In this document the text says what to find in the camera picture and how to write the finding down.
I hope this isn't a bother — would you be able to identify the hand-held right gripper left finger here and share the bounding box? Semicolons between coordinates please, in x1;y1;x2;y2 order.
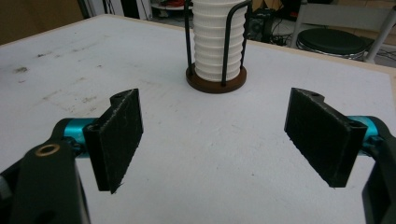
82;88;145;195

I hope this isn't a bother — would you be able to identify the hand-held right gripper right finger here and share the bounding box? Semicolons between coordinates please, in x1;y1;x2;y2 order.
283;87;369;189

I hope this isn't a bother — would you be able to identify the black wire lid holder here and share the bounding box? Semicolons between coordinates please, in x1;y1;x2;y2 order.
183;0;254;94

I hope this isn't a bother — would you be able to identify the stack of white cups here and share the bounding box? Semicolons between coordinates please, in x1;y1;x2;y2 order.
191;0;248;83

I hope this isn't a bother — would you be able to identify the black round stool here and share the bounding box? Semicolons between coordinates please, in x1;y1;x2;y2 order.
295;28;369;61

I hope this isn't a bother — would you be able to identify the white-framed desk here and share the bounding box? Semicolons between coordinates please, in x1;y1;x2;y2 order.
290;3;396;65

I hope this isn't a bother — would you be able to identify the black box device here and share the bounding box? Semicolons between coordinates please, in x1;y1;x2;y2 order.
247;8;276;44

